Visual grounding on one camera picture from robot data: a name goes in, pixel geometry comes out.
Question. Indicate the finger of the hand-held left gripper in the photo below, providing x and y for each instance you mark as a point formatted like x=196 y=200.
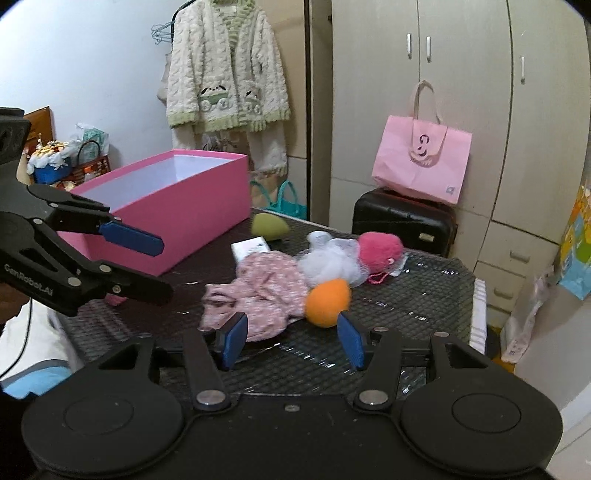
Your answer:
x=134 y=240
x=138 y=288

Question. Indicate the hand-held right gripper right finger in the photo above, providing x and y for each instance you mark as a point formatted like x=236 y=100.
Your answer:
x=352 y=339

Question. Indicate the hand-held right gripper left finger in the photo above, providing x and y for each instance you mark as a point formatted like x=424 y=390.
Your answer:
x=233 y=341

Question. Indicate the orange egg-shaped sponge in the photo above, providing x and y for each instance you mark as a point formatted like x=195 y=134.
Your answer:
x=325 y=304

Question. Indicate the pink cardboard box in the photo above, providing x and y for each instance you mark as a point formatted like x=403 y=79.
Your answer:
x=194 y=217

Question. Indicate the pink floral cloth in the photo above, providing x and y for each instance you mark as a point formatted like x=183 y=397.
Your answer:
x=268 y=286

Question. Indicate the white mesh bath pouf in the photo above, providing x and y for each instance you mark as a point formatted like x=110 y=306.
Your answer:
x=330 y=261

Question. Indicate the woven basket bag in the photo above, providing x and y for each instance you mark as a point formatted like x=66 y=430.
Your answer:
x=94 y=168

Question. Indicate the person's white blue shirt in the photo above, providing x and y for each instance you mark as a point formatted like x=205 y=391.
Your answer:
x=41 y=341

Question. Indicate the blue pot flower bouquet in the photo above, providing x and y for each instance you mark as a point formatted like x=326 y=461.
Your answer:
x=48 y=173

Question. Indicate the pink fluffy puff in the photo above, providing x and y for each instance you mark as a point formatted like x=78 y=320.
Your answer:
x=378 y=251

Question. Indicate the green white tissue pack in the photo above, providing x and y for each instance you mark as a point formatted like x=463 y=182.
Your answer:
x=94 y=136

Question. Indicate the green egg-shaped sponge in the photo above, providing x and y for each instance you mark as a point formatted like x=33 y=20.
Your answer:
x=270 y=228

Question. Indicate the black suitcase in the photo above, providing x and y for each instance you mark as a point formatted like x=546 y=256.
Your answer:
x=392 y=221

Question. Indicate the striped white cloth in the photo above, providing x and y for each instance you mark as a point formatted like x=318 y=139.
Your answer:
x=479 y=314

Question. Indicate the green tote bag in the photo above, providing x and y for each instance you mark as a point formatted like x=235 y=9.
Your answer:
x=261 y=198

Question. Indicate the brown wooden board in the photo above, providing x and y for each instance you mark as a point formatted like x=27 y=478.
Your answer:
x=39 y=122

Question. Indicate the teal mesh tote bag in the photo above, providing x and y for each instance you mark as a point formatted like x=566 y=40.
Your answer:
x=291 y=205

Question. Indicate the cream fluffy pajama pants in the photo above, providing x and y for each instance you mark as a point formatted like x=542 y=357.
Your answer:
x=268 y=147

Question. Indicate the white pink plastic packet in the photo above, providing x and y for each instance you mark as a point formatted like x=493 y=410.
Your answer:
x=526 y=318

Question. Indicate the pink tote bag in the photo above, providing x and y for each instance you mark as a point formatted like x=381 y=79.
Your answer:
x=415 y=161

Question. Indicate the cream fluffy pajama jacket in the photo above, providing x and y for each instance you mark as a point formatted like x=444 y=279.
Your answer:
x=221 y=69

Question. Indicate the black coat rack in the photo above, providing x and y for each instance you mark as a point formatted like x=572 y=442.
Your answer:
x=178 y=10

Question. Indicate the colourful gift bag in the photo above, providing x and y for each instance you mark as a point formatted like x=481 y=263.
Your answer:
x=577 y=258

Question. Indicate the beige tall cabinet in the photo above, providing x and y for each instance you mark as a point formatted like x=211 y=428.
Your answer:
x=302 y=69

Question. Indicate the beige wardrobe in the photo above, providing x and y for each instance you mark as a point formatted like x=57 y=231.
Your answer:
x=471 y=69

